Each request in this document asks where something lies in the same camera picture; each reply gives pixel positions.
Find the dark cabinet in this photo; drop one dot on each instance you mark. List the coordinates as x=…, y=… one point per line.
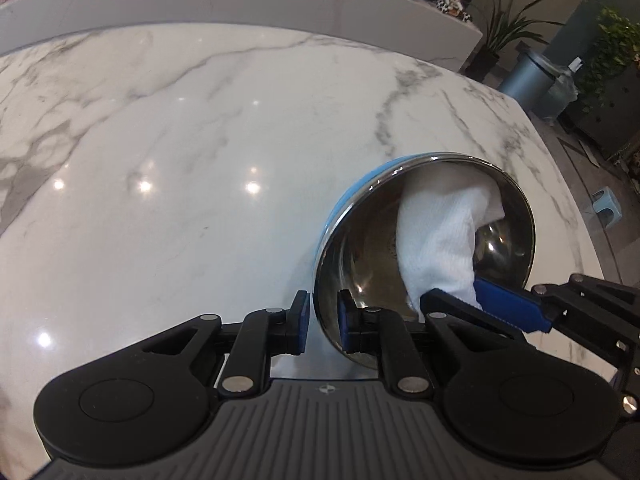
x=610, y=120

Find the trailing green plant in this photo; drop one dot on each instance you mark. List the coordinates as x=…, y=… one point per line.
x=612, y=55

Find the small blue stool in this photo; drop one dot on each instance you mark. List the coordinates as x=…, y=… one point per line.
x=607, y=205

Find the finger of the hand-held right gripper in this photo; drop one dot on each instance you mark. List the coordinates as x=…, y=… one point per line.
x=510, y=305
x=465, y=312

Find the grey trash can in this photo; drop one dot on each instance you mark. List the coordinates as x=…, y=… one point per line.
x=527, y=82

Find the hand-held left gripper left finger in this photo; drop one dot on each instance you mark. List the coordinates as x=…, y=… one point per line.
x=300, y=322

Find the blue steel-lined bowl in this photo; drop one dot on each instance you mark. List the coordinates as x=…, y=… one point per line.
x=370, y=260

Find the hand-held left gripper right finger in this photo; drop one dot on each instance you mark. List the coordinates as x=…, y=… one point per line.
x=345, y=325

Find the panda toys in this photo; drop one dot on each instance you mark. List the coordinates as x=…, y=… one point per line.
x=452, y=7

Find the clear water jug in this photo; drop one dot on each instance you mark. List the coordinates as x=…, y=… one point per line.
x=565, y=92

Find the white towel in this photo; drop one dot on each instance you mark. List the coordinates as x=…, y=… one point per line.
x=440, y=240

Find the potted long-leaf plant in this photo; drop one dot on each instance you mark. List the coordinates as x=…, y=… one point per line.
x=487, y=60

